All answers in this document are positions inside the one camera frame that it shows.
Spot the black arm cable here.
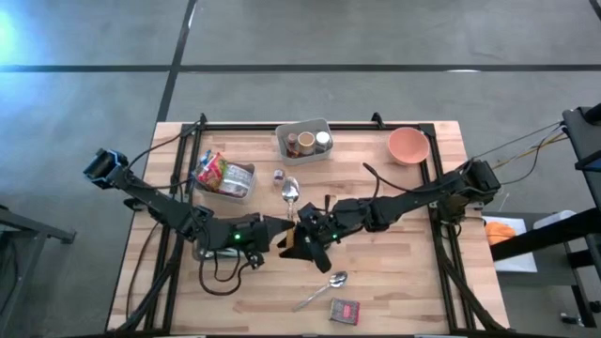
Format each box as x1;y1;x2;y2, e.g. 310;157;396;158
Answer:
125;119;204;171
361;161;452;203

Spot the silver spoon orange handle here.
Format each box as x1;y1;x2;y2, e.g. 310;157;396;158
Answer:
280;176;301;249

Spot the yellow cable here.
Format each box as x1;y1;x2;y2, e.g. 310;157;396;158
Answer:
492;133;569;170

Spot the red rectangular tin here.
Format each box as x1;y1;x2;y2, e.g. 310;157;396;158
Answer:
328;297;362;327

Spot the black metal stand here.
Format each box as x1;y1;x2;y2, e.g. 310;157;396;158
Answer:
0;204;78;338

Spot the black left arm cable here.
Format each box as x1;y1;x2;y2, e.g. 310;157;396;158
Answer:
125;119;204;171

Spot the translucent grey plastic bin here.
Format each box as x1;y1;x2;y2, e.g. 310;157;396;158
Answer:
192;150;258;205

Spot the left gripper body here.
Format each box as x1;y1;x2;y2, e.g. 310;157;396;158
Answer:
241;211;276;255

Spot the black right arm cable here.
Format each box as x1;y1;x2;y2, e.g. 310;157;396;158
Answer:
361;161;452;203

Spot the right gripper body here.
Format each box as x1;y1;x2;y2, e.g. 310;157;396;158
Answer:
297;201;342;245

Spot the orange cloth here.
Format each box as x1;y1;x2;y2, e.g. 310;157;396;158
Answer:
484;221;517;247

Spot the dark brown tray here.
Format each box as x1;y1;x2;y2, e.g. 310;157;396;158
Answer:
191;237;248;263

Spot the green ramen packet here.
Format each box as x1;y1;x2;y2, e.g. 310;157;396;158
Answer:
195;152;230;192

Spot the white paper sheet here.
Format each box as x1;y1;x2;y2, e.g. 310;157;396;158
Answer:
482;214;539;274

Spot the peach bowl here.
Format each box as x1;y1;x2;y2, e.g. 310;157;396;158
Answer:
387;126;431;165

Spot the brown snack wrapper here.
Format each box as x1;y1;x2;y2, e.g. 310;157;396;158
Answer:
285;132;301;159

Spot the white plastic box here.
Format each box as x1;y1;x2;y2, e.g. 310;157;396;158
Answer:
532;208;578;231

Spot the black side stand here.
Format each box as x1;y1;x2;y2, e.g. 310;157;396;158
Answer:
489;101;601;330

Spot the small tan cup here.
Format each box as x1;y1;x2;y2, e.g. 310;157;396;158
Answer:
297;131;316;156

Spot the black aluminium table frame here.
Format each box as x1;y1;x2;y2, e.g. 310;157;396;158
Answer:
112;112;511;337

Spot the black left wrist camera cable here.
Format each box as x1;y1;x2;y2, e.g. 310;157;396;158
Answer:
198;253;254;297

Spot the white plastic bin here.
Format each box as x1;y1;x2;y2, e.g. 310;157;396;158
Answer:
274;116;334;167

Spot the brown cable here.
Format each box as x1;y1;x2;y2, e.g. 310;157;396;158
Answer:
124;220;162;323

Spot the grey cable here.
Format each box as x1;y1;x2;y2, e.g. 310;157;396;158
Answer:
471;120;564;163

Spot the glass jar white lid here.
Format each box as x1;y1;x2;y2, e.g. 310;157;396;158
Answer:
314;130;332;154

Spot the all-metal silver spoon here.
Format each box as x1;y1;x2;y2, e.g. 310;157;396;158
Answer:
291;269;349;312

